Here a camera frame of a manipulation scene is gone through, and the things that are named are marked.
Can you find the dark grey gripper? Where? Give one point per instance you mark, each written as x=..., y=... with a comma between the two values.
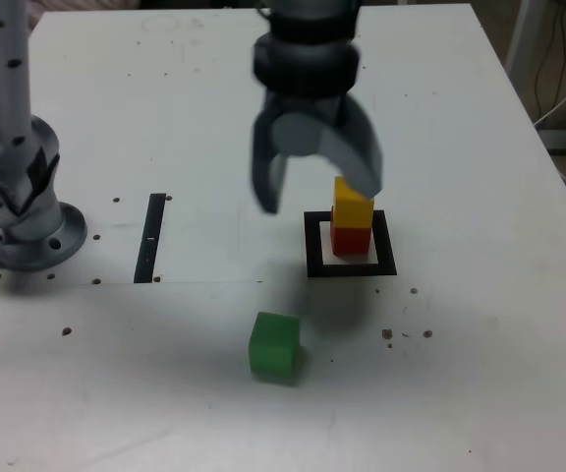
x=312, y=103

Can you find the yellow cube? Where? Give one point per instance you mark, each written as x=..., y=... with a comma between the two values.
x=352, y=209

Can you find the red cube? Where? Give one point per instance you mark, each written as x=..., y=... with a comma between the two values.
x=352, y=241

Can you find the green cube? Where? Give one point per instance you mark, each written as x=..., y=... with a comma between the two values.
x=273, y=349

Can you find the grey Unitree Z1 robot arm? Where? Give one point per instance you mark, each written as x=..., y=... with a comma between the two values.
x=17, y=147

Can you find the black tape square outline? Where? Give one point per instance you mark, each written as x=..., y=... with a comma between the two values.
x=312, y=246

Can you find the black tape strip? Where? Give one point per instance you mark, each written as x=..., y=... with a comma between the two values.
x=148, y=246

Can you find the grey power strip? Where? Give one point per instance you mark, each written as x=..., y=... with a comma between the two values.
x=563, y=140

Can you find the white metal frame leg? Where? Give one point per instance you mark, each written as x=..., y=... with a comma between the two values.
x=519, y=39

